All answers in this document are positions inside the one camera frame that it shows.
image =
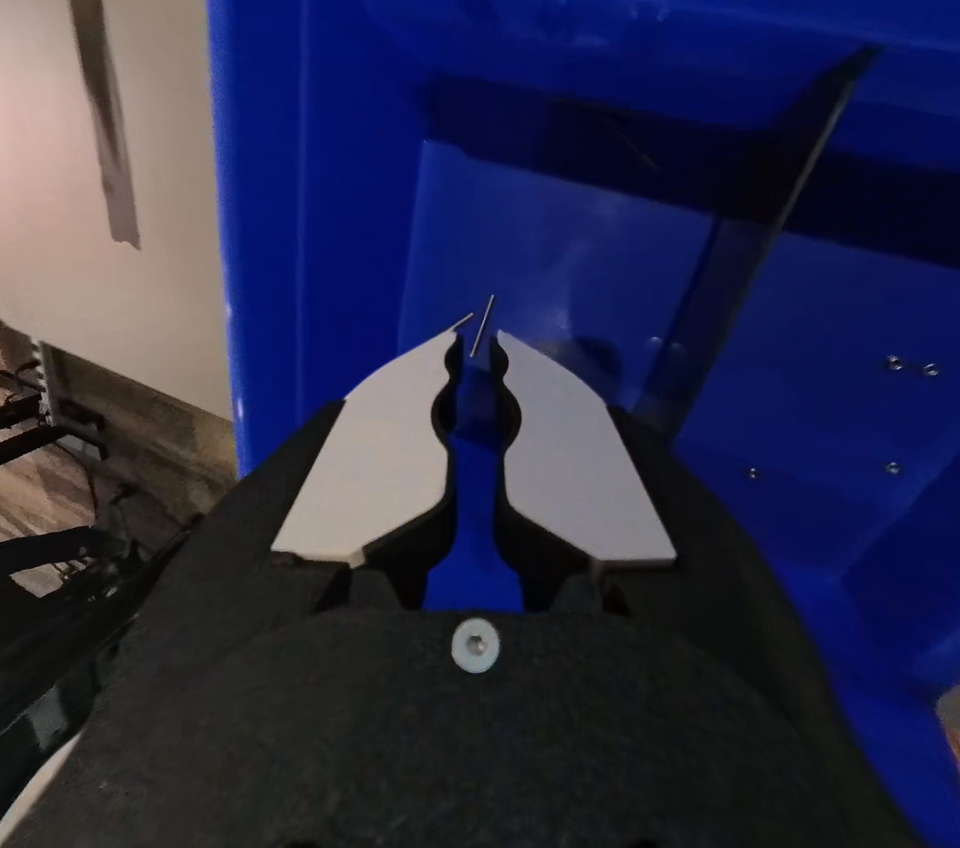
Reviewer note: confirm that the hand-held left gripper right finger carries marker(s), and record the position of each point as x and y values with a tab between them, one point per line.
585	480

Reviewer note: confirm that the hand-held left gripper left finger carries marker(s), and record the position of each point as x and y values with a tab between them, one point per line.
367	465

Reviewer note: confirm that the thin metal bolt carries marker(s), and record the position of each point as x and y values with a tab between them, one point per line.
462	322
482	327

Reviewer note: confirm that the blue plastic bin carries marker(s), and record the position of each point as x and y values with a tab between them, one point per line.
337	113

